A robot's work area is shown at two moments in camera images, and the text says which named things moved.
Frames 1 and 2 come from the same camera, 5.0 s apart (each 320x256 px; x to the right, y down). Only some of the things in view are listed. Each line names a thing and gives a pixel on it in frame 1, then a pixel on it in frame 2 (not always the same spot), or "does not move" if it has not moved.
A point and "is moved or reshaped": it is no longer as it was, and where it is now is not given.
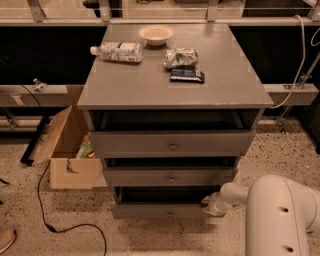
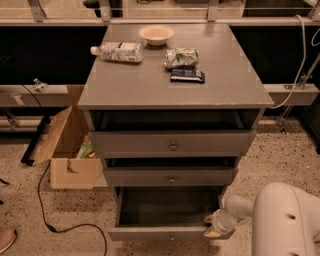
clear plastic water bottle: (119, 51) does not move
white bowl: (156, 35) does not move
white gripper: (217, 203) to (219, 222)
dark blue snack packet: (187, 75) does not move
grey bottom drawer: (161, 202) is moved or reshaped
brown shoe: (7, 237) does not move
